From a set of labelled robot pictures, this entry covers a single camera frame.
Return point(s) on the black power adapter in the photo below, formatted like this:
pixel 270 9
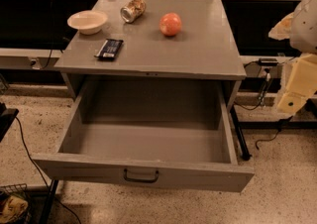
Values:
pixel 267 61

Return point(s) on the black desk leg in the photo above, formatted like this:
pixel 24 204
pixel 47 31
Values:
pixel 243 145

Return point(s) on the black drawer handle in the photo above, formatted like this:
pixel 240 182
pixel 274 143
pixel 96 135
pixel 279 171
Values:
pixel 139 177

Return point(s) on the red apple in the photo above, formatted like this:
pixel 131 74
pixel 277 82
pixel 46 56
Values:
pixel 170 24

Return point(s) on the black device left edge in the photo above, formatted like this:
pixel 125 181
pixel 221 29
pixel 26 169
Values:
pixel 7 116

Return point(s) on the white bowl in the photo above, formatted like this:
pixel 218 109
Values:
pixel 87 22

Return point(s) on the lying metal soda can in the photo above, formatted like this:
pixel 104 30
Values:
pixel 133 10

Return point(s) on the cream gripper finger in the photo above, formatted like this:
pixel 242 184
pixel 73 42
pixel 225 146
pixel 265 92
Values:
pixel 282 30
pixel 301 84

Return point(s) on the open grey top drawer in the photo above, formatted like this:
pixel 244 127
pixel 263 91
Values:
pixel 189 149

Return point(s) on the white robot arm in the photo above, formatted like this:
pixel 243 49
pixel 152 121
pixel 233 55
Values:
pixel 300 27

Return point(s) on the wire basket with bag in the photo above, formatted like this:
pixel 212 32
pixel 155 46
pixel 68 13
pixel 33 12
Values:
pixel 15 204

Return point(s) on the grey cabinet desk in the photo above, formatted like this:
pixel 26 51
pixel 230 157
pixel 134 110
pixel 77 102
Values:
pixel 197 69

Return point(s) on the dark blue snack bar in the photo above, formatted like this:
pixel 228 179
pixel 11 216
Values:
pixel 110 49

